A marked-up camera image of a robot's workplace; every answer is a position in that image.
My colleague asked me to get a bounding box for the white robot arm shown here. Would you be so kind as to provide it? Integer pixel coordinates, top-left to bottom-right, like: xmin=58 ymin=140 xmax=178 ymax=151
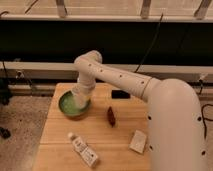
xmin=74 ymin=51 xmax=207 ymax=171

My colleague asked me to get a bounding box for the black hanging cable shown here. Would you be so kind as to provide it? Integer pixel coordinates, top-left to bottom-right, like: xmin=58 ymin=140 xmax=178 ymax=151
xmin=134 ymin=13 xmax=165 ymax=73

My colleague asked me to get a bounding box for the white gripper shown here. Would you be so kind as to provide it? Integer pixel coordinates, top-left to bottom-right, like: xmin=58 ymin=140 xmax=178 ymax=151
xmin=71 ymin=84 xmax=92 ymax=108

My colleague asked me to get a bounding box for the green ceramic bowl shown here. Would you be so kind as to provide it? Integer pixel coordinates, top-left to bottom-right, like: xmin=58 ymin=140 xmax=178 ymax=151
xmin=58 ymin=91 xmax=91 ymax=118

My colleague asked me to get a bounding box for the wooden table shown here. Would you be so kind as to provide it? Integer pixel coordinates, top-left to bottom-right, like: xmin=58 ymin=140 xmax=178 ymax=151
xmin=33 ymin=83 xmax=150 ymax=171

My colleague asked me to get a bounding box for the black rectangular object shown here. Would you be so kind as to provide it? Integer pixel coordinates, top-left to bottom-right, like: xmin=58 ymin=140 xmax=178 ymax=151
xmin=111 ymin=90 xmax=130 ymax=99

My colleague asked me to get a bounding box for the white tube bottle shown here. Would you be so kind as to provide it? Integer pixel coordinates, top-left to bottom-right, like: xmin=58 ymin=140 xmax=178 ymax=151
xmin=68 ymin=132 xmax=99 ymax=168

